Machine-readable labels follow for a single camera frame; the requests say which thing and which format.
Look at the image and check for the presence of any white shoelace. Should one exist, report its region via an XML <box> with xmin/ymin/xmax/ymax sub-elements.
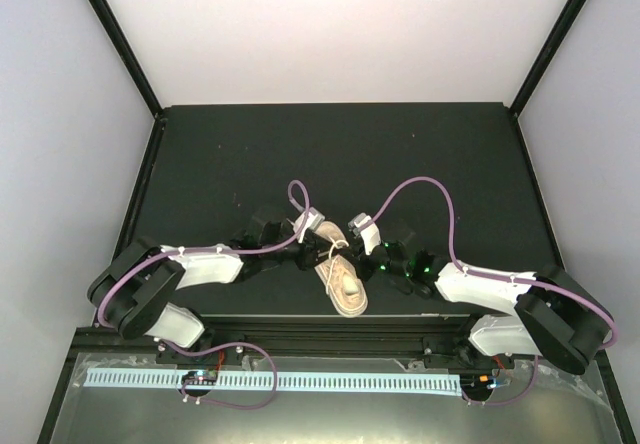
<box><xmin>319</xmin><ymin>238</ymin><xmax>349</xmax><ymax>297</ymax></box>

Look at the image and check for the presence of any beige sneaker shoe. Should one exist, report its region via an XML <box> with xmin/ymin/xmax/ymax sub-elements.
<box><xmin>315</xmin><ymin>221</ymin><xmax>368</xmax><ymax>318</ymax></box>

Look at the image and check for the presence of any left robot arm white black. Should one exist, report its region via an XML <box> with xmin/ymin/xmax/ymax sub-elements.
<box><xmin>87</xmin><ymin>208</ymin><xmax>331</xmax><ymax>363</ymax></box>

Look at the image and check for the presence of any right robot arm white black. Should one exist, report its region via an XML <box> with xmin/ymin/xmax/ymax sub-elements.
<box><xmin>353</xmin><ymin>226</ymin><xmax>613</xmax><ymax>375</ymax></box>

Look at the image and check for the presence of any right small circuit board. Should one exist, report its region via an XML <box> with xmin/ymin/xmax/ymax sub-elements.
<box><xmin>471</xmin><ymin>374</ymin><xmax>511</xmax><ymax>389</ymax></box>

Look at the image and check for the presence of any small circuit board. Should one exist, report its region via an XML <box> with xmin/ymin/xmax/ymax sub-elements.
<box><xmin>471</xmin><ymin>374</ymin><xmax>511</xmax><ymax>389</ymax></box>
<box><xmin>181</xmin><ymin>370</ymin><xmax>218</xmax><ymax>385</ymax></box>

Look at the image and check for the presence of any left small circuit board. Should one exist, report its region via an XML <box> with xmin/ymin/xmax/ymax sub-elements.
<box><xmin>181</xmin><ymin>370</ymin><xmax>218</xmax><ymax>385</ymax></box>

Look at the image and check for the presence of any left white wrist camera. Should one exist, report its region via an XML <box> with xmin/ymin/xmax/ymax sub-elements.
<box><xmin>293</xmin><ymin>207</ymin><xmax>325</xmax><ymax>243</ymax></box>

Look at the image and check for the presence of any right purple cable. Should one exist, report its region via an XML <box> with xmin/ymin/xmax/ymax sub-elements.
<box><xmin>367</xmin><ymin>177</ymin><xmax>616</xmax><ymax>408</ymax></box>

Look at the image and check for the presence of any purple cable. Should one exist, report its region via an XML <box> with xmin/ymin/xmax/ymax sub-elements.
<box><xmin>96</xmin><ymin>180</ymin><xmax>314</xmax><ymax>330</ymax></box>
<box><xmin>367</xmin><ymin>177</ymin><xmax>616</xmax><ymax>408</ymax></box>

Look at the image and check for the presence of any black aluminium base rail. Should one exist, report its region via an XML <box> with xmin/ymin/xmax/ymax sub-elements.
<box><xmin>204</xmin><ymin>315</ymin><xmax>469</xmax><ymax>357</ymax></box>

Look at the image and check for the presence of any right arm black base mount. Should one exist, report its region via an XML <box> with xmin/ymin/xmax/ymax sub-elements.
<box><xmin>423</xmin><ymin>344</ymin><xmax>515</xmax><ymax>372</ymax></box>

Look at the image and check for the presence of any white slotted cable duct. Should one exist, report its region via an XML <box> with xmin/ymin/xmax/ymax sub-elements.
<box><xmin>84</xmin><ymin>368</ymin><xmax>462</xmax><ymax>397</ymax></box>

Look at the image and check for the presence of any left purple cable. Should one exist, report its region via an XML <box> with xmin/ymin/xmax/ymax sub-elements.
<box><xmin>96</xmin><ymin>180</ymin><xmax>314</xmax><ymax>330</ymax></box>

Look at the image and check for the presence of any right black frame post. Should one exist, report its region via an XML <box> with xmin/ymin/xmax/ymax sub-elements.
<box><xmin>509</xmin><ymin>0</ymin><xmax>588</xmax><ymax>118</ymax></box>

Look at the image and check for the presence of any black frame post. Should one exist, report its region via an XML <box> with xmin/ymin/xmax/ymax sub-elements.
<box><xmin>509</xmin><ymin>0</ymin><xmax>588</xmax><ymax>118</ymax></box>
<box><xmin>87</xmin><ymin>0</ymin><xmax>163</xmax><ymax>118</ymax></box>

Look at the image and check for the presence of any left black frame post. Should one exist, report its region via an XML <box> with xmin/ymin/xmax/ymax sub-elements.
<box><xmin>87</xmin><ymin>0</ymin><xmax>163</xmax><ymax>118</ymax></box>

